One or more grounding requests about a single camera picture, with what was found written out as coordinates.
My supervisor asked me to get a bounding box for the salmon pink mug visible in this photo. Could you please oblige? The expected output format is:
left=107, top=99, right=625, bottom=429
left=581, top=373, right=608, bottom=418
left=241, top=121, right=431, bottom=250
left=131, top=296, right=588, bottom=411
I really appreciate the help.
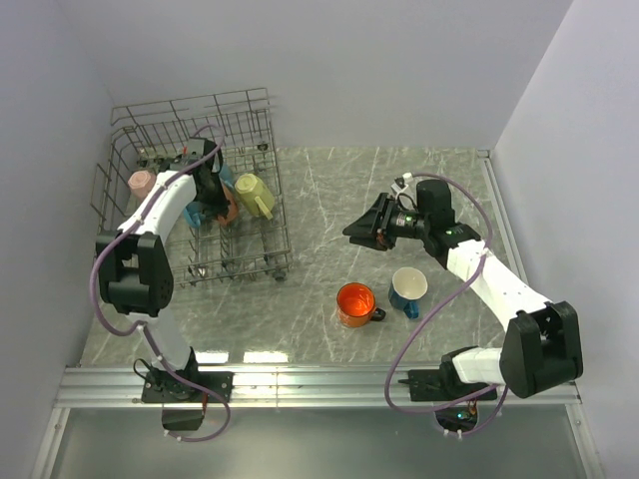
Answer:
left=216, top=184, right=239, bottom=228

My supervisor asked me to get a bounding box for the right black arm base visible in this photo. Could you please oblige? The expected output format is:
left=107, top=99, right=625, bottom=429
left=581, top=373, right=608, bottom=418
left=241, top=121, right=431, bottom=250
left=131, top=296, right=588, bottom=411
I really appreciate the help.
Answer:
left=398, top=367, right=497, bottom=402

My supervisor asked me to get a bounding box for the blue patterned mug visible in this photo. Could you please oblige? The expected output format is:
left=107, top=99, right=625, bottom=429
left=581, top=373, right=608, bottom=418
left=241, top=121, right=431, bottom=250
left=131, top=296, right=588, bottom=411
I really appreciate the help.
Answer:
left=183, top=201, right=208, bottom=230

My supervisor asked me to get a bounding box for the aluminium mounting rail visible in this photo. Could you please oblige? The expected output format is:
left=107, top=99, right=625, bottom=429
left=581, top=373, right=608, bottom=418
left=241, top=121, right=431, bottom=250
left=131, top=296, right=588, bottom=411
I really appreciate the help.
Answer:
left=54, top=361, right=583, bottom=410

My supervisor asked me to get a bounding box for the light pink mug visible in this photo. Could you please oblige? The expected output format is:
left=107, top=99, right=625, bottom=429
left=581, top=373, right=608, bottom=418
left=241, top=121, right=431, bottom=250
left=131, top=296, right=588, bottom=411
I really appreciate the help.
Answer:
left=128, top=170, right=156, bottom=201

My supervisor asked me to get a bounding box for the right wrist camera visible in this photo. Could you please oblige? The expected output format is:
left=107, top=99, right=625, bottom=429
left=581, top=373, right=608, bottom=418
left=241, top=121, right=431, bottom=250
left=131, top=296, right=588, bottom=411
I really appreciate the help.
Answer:
left=390, top=172, right=414, bottom=197

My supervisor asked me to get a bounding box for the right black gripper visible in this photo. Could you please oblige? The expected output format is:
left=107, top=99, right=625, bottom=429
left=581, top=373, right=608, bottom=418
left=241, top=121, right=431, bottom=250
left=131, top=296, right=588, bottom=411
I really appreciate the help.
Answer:
left=343, top=193, right=430, bottom=251

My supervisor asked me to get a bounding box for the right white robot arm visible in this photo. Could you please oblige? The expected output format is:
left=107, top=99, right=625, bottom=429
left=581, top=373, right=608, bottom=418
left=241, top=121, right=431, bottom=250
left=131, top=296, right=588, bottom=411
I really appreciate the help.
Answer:
left=342, top=173, right=583, bottom=401

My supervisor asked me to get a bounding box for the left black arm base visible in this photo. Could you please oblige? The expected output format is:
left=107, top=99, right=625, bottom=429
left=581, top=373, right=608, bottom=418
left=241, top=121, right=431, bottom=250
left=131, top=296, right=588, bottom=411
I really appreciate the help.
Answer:
left=141, top=369, right=236, bottom=404

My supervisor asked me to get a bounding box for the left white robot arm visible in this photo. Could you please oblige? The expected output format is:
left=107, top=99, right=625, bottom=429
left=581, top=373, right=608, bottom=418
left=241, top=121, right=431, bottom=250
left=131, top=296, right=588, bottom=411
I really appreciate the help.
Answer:
left=89, top=137, right=224, bottom=401

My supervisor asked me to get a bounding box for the pale yellow mug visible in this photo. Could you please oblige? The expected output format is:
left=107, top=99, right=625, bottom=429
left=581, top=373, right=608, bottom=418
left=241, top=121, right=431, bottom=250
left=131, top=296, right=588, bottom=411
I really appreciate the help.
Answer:
left=235, top=174, right=276, bottom=220

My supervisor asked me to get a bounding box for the orange enamel mug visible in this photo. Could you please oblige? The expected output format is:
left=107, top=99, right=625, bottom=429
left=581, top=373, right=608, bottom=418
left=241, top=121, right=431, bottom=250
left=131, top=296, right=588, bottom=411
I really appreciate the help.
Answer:
left=336, top=282, right=386, bottom=328

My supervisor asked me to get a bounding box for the dark blue white-inside mug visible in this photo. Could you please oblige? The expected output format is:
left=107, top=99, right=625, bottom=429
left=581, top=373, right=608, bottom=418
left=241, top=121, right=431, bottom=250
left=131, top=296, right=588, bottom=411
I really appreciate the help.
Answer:
left=388, top=266, right=428, bottom=319

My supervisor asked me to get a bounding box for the light blue yellow-inside mug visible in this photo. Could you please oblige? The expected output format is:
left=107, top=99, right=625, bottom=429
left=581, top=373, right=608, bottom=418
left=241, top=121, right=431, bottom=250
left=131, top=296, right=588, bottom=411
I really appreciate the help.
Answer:
left=219, top=163, right=235, bottom=190

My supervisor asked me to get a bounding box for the grey wire dish rack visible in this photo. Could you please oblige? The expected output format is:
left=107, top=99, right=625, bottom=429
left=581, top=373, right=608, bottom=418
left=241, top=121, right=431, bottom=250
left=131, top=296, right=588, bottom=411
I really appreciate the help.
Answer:
left=90, top=87, right=293, bottom=287

